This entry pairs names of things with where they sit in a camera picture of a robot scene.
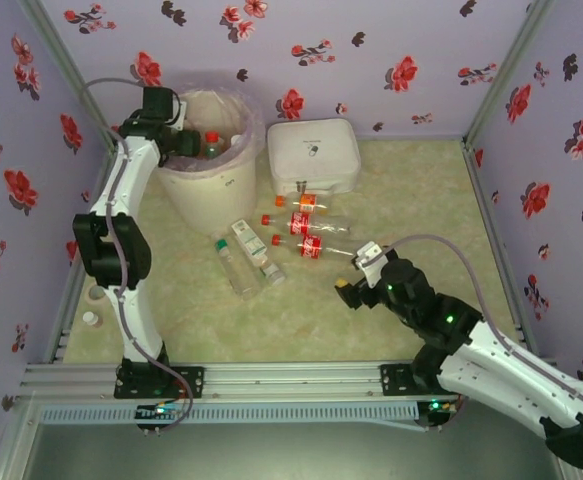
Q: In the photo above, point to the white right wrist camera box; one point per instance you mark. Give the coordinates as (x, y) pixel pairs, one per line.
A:
(371, 260)

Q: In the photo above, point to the small white cap bottle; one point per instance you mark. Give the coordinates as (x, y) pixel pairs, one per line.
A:
(91, 319)

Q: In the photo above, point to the red cap green label bottle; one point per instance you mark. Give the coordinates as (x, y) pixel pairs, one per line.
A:
(213, 147)

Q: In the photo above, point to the green cap clear bottle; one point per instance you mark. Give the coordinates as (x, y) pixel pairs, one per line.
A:
(236, 272)

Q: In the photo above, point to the white ribbed plastic bin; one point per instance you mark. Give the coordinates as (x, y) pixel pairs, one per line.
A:
(211, 195)

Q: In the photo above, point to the aluminium frame corner post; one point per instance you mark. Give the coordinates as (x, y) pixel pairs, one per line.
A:
(71, 75)
(511, 70)

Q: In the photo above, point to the beige tape roll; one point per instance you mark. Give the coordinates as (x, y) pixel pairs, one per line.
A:
(95, 295)

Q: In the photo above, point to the orange label plastic bottle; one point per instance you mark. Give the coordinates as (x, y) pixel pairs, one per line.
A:
(308, 204)

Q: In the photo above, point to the red label cola bottle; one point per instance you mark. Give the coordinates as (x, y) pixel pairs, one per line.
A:
(311, 247)
(298, 223)

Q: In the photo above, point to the white green label bottle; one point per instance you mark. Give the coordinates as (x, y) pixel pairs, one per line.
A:
(251, 245)

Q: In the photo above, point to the white zippered medicine case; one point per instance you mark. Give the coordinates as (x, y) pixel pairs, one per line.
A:
(316, 150)

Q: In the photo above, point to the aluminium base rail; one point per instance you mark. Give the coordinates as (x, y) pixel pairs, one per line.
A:
(291, 382)

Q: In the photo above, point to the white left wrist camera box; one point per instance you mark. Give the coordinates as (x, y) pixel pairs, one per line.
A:
(181, 111)

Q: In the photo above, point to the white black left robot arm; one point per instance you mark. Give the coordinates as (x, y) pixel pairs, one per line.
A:
(131, 170)

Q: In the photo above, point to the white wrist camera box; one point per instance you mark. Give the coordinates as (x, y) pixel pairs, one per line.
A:
(181, 111)
(371, 260)

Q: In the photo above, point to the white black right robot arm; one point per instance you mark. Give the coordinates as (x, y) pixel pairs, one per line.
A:
(511, 380)

